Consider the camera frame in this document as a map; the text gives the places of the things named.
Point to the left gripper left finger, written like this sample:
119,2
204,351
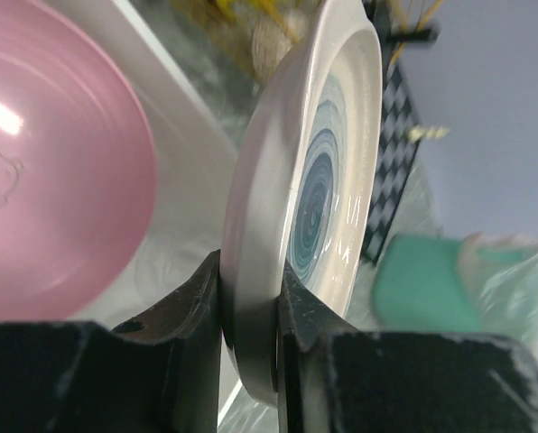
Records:
156,372

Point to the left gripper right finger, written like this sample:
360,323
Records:
333,377

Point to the beige blue ceramic plate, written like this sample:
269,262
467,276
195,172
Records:
302,186

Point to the pink plate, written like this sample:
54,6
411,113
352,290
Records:
78,171

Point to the black lid spice jar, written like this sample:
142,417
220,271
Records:
269,43

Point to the green trash bin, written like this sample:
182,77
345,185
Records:
417,287

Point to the clear bin liner bag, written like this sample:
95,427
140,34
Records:
500,278

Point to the white plastic tub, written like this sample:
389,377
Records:
198,106

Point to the black white chessboard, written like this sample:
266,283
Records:
396,153

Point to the white chess piece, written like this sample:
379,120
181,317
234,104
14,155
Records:
418,133

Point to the yellow wire rack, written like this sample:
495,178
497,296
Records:
230,24

